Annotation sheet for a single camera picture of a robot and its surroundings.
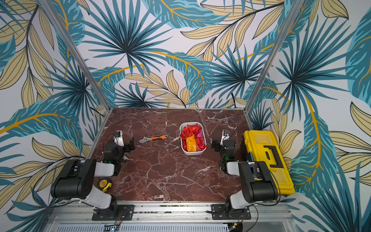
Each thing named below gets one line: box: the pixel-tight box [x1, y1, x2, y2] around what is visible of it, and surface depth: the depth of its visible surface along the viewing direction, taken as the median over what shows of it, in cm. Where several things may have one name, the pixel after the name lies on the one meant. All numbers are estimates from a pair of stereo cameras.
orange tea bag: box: [185, 135, 197, 153], surface depth 92 cm
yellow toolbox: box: [243, 130, 296, 195], surface depth 81 cm
